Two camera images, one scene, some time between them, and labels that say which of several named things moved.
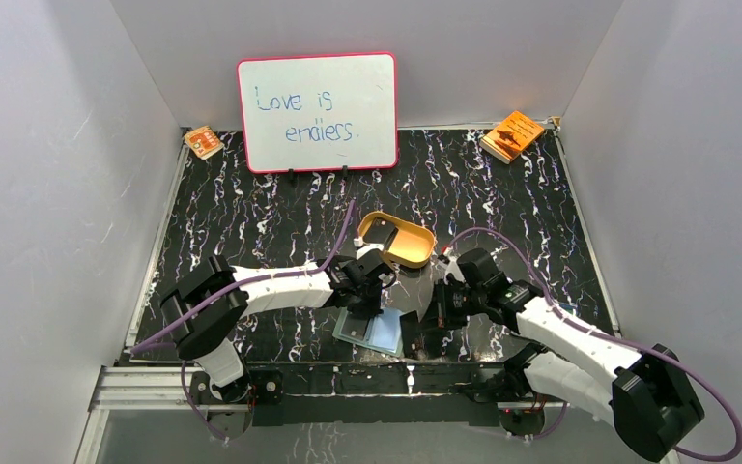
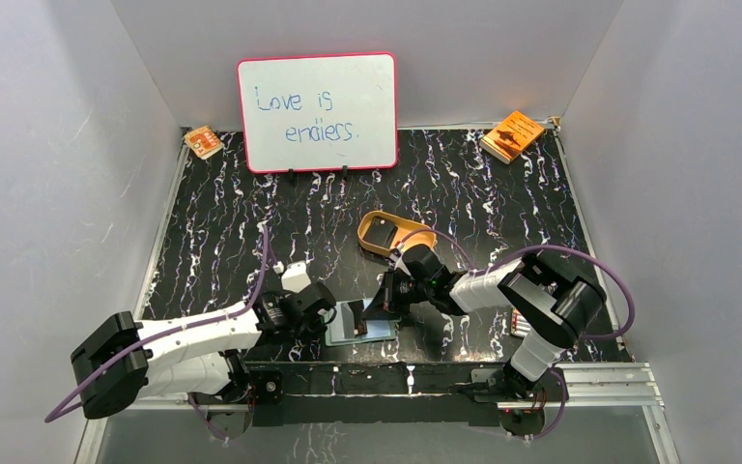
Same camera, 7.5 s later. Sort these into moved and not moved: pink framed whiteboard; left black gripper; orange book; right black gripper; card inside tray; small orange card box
Moved: right black gripper; left black gripper
Not moved: card inside tray; pink framed whiteboard; small orange card box; orange book
